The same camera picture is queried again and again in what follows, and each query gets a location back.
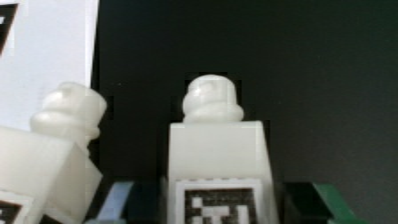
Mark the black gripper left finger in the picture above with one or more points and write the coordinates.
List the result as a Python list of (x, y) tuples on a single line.
[(129, 205)]

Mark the white sheet with fiducial tags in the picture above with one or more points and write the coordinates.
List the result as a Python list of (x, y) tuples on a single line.
[(46, 48)]

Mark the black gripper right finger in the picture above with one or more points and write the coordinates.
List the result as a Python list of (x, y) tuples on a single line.
[(312, 204)]

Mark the white table leg with tag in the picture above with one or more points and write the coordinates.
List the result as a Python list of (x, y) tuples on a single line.
[(220, 185), (48, 174)]

